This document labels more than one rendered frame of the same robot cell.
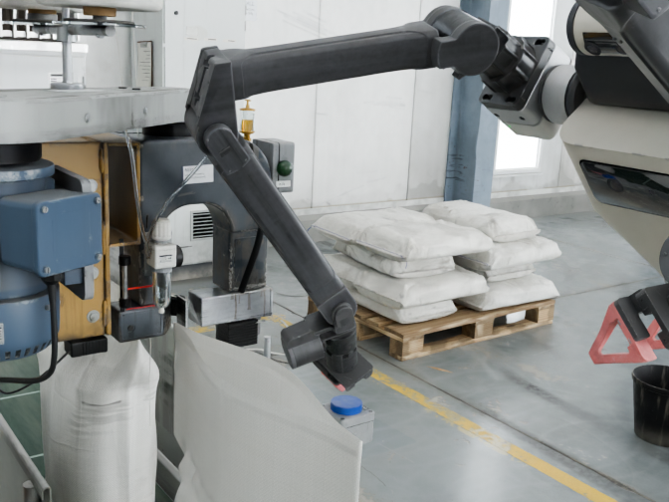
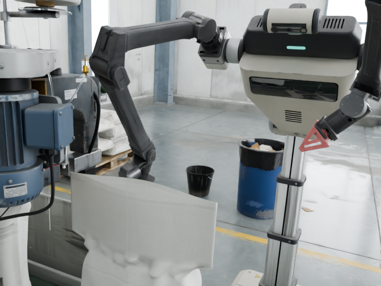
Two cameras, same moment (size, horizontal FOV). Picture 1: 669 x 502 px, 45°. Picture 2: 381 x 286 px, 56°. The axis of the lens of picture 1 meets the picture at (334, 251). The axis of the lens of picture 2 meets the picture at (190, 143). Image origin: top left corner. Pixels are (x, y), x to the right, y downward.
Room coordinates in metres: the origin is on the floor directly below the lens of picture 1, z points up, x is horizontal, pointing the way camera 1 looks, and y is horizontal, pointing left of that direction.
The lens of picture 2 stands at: (0.14, 0.47, 1.43)
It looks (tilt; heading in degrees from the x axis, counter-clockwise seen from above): 14 degrees down; 330
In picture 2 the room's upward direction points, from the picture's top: 3 degrees clockwise
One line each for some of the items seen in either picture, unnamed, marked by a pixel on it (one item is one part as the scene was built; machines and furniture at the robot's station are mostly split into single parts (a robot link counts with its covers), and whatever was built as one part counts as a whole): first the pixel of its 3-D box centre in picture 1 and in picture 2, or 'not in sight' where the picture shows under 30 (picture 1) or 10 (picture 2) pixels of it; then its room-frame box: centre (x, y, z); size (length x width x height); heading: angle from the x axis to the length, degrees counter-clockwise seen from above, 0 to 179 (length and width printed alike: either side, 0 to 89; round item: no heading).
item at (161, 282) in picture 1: (161, 288); (63, 155); (1.24, 0.28, 1.11); 0.03 x 0.03 x 0.06
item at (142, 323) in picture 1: (134, 319); (43, 174); (1.28, 0.33, 1.04); 0.08 x 0.06 x 0.05; 126
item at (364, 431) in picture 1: (344, 422); not in sight; (1.40, -0.04, 0.81); 0.08 x 0.08 x 0.06; 36
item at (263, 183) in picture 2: not in sight; (261, 177); (2.52, -1.71, 0.32); 0.51 x 0.48 x 0.65; 126
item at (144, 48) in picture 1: (143, 67); not in sight; (5.14, 1.25, 1.34); 0.24 x 0.04 x 0.32; 36
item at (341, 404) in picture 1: (345, 406); not in sight; (1.40, -0.04, 0.84); 0.06 x 0.06 x 0.02
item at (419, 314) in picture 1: (390, 295); not in sight; (4.26, -0.32, 0.20); 0.66 x 0.44 x 0.12; 36
